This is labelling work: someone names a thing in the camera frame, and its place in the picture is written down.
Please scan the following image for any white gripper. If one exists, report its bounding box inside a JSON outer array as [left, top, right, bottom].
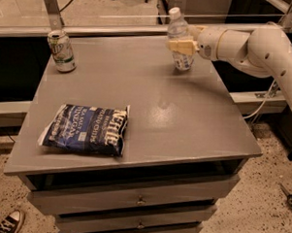
[[166, 25, 226, 61]]

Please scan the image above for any clear plastic water bottle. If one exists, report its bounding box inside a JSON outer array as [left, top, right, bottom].
[[167, 7, 193, 72]]

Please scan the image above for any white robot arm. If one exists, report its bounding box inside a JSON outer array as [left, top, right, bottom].
[[167, 23, 292, 112]]

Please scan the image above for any blue Kettle chip bag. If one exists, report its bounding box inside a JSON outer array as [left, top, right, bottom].
[[38, 104, 130, 156]]

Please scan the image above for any grey drawer cabinet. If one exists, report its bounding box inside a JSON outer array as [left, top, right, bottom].
[[0, 27, 268, 233]]

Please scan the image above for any green soda can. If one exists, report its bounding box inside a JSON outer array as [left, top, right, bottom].
[[48, 30, 77, 72]]

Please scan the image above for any black tool on floor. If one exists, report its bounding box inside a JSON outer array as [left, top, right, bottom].
[[279, 183, 292, 208]]

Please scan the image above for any top grey drawer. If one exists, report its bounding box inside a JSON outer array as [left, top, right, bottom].
[[28, 175, 240, 216]]

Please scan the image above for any middle grey drawer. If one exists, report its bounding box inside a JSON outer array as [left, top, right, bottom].
[[56, 201, 217, 233]]

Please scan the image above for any black canvas sneaker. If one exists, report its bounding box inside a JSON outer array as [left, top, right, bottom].
[[0, 210, 25, 233]]

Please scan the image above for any white cable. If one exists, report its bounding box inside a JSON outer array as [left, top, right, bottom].
[[242, 78, 277, 121]]

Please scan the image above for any metal railing frame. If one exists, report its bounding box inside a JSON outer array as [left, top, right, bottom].
[[0, 0, 292, 37]]

